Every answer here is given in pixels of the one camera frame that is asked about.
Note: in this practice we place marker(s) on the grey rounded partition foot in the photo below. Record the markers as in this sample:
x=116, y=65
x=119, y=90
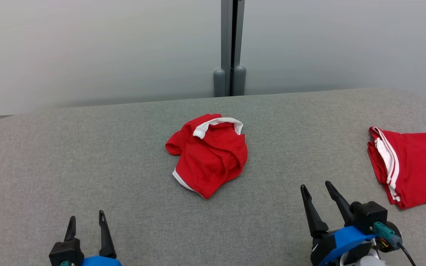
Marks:
x=219, y=83
x=239, y=81

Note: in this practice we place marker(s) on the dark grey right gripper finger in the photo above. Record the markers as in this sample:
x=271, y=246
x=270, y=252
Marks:
x=340, y=203
x=312, y=212

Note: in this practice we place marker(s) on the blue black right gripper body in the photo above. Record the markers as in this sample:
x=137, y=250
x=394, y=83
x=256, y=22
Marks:
x=340, y=242

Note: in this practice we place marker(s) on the grey fabric upholstered surface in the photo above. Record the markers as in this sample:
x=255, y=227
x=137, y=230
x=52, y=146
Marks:
x=87, y=166

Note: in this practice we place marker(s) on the red white basketball jersey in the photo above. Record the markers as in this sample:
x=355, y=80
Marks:
x=420, y=166

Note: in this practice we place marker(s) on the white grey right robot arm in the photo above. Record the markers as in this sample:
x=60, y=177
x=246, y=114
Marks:
x=368, y=260

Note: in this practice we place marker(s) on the grey partition frame post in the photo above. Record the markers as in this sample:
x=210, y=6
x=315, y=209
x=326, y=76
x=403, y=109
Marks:
x=231, y=37

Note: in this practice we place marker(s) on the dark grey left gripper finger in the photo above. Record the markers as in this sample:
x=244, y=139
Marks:
x=71, y=231
x=106, y=236

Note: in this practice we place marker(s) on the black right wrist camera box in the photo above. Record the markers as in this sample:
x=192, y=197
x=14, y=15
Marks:
x=368, y=218

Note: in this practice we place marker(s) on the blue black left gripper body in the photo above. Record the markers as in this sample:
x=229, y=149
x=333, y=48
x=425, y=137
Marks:
x=102, y=261

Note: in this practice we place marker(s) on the red shorts white trim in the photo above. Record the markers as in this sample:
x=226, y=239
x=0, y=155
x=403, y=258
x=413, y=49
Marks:
x=209, y=159

